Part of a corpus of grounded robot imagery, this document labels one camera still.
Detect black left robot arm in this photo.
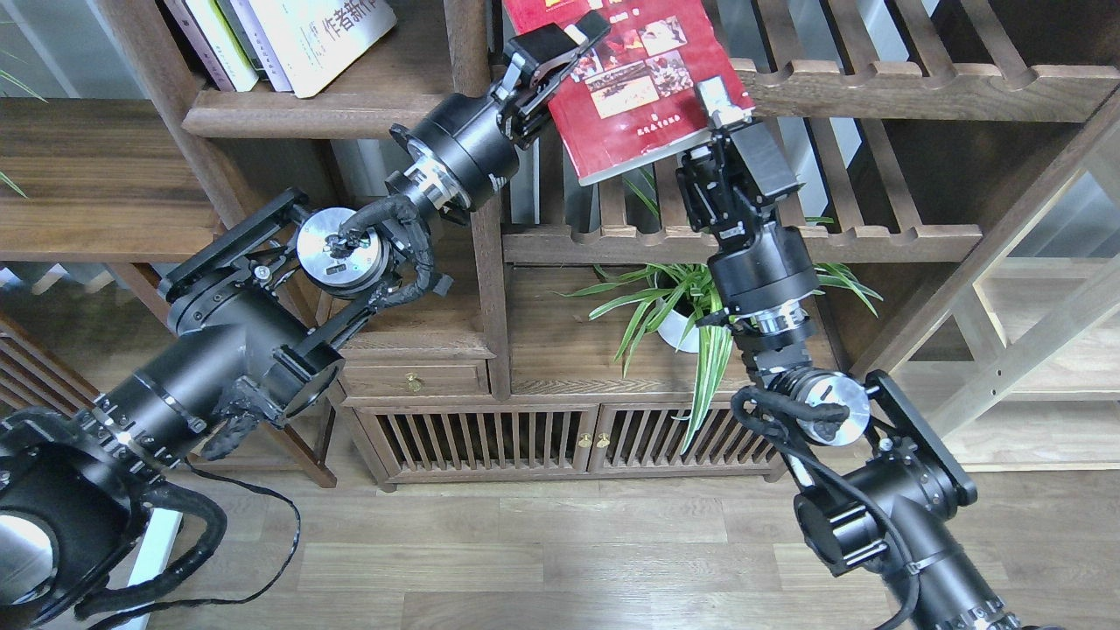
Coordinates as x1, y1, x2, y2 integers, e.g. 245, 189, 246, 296
3, 10, 612, 629

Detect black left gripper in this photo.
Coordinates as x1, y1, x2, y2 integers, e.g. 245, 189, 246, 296
389, 10, 612, 213

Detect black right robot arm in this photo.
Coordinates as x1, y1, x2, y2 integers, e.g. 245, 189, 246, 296
676, 77, 1023, 629

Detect red book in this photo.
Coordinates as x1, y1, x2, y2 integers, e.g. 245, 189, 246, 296
505, 1, 753, 186

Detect green leaves at left edge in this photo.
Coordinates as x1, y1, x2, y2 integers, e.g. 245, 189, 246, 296
0, 17, 52, 198

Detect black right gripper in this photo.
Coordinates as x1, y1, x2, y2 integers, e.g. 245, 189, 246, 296
675, 77, 820, 319

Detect white spine book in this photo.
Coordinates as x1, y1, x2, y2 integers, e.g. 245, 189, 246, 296
164, 1, 259, 92

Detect dark wooden bookshelf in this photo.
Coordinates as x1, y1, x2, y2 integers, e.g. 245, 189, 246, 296
101, 0, 1120, 493

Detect white plant pot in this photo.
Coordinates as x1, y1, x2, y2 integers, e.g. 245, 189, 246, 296
656, 311, 703, 354

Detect green spider plant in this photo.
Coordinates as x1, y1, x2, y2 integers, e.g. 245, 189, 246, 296
564, 168, 885, 453

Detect brass drawer knob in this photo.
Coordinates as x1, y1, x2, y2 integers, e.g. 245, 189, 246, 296
405, 372, 424, 392

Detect pale purple book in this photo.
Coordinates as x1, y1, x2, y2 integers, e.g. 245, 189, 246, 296
220, 1, 292, 93

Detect light wooden rack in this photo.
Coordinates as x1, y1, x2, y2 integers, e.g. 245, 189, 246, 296
866, 131, 1120, 476

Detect white book with blue text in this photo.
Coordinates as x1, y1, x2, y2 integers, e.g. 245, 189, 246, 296
249, 1, 396, 98

